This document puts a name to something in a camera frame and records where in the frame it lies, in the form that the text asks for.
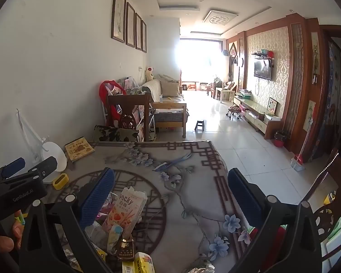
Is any wall-mounted television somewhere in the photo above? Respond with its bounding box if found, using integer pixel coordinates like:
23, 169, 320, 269
254, 58, 273, 81

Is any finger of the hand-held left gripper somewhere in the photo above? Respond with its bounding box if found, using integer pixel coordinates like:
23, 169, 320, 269
0, 157, 27, 182
6, 156, 59, 185

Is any colourful framed picture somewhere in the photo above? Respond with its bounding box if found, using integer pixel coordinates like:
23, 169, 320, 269
267, 97, 278, 116

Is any cartoon printed door curtain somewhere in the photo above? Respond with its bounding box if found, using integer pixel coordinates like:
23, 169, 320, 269
313, 41, 341, 160

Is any blue green toy box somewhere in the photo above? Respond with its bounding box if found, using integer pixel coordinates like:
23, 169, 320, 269
14, 210, 27, 225

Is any red cloth bag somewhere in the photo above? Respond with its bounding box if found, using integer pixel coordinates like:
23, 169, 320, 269
99, 80, 127, 127

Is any small flower wall picture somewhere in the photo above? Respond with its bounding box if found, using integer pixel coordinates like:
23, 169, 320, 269
303, 100, 316, 123

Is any yellow toy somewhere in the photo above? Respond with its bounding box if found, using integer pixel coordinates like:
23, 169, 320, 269
323, 191, 337, 205

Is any yellow white carton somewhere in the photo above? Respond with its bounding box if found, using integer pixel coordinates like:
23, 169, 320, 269
122, 252, 157, 273

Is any diamond wall decoration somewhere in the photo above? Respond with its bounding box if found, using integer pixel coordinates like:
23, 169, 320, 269
228, 42, 239, 63

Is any pastel snack packet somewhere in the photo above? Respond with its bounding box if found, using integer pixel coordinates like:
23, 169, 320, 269
106, 223, 124, 255

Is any red flower pot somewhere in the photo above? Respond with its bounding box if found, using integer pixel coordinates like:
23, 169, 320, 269
273, 130, 289, 148

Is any small yellow packet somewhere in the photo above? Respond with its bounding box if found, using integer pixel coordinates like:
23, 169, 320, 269
94, 246, 108, 262

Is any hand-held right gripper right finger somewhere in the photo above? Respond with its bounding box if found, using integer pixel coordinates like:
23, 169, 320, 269
227, 168, 323, 273

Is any clear wrapper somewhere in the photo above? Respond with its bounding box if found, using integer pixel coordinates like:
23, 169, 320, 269
185, 263, 216, 273

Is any yellow printed box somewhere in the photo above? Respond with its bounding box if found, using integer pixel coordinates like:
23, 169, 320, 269
64, 137, 95, 162

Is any round rolling stool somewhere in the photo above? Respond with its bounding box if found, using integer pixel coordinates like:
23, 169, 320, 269
226, 105, 243, 120

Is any carved wooden chair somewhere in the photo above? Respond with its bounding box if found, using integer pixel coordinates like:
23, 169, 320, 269
301, 148, 341, 245
106, 93, 154, 143

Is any grey dustpan with broom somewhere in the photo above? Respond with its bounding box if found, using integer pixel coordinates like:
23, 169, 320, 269
290, 116, 314, 172

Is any clear plastic bag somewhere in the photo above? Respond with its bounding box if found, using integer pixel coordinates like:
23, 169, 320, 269
84, 220, 110, 251

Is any wooden sofa with cushions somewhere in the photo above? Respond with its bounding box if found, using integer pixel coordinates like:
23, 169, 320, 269
140, 74, 190, 137

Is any pink plastic bag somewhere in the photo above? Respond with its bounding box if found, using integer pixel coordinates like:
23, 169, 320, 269
96, 205, 113, 224

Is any white side table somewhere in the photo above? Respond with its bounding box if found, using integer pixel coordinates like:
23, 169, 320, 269
219, 88, 235, 103

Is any floral chair cushion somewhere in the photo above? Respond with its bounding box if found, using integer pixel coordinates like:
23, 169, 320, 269
93, 125, 140, 143

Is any white desk lamp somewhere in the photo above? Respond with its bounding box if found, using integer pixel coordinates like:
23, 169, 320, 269
15, 109, 68, 184

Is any framed wall picture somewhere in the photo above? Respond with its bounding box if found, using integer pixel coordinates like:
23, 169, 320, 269
135, 13, 142, 51
141, 19, 147, 53
111, 0, 127, 44
126, 2, 136, 48

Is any red basin with green rim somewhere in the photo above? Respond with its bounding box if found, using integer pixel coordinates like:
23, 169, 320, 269
244, 224, 292, 265

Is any long television cabinet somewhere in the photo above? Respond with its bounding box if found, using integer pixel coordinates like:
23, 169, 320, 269
233, 95, 282, 140

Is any long wall scroll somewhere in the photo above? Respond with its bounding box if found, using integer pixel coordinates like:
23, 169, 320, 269
311, 31, 321, 85

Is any wall shelf with ornaments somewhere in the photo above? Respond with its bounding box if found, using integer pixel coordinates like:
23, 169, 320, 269
251, 49, 275, 61

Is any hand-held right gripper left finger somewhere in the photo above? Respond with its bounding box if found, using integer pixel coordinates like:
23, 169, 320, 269
18, 167, 115, 273

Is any dark red cigarette box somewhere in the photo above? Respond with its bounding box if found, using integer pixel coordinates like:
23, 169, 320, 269
115, 237, 135, 262

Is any square ceiling lamp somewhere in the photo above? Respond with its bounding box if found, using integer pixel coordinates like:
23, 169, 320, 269
202, 10, 239, 27

